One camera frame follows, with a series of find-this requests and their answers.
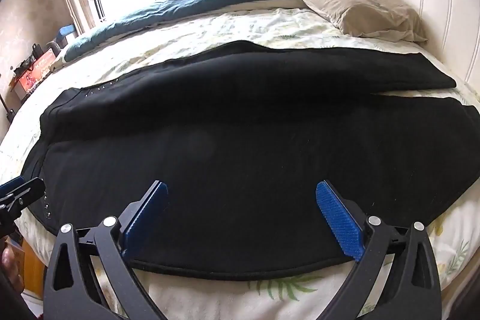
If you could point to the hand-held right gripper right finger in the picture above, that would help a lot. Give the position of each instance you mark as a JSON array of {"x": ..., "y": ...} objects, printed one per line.
[{"x": 337, "y": 215}]

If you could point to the person's left hand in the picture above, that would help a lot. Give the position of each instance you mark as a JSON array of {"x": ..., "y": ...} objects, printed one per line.
[{"x": 10, "y": 265}]

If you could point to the blue chair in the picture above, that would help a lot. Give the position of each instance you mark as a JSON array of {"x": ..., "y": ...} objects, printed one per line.
[{"x": 66, "y": 33}]

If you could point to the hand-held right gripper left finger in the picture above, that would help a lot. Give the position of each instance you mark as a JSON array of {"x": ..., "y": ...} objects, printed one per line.
[{"x": 148, "y": 209}]

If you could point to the wooden bed frame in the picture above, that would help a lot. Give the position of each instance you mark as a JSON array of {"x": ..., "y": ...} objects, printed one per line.
[{"x": 32, "y": 267}]

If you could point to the black pants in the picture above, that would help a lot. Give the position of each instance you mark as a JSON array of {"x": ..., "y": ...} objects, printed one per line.
[{"x": 232, "y": 125}]

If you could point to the red box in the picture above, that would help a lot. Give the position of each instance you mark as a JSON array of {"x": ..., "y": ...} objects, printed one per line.
[{"x": 35, "y": 74}]

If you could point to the beige pillow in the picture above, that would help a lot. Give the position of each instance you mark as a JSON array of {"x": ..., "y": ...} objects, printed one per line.
[{"x": 356, "y": 3}]

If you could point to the floral bed sheet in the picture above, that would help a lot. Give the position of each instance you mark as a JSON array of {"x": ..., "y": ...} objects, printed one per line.
[{"x": 225, "y": 29}]

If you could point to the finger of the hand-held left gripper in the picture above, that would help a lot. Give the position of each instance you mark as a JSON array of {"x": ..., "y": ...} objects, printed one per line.
[{"x": 26, "y": 190}]

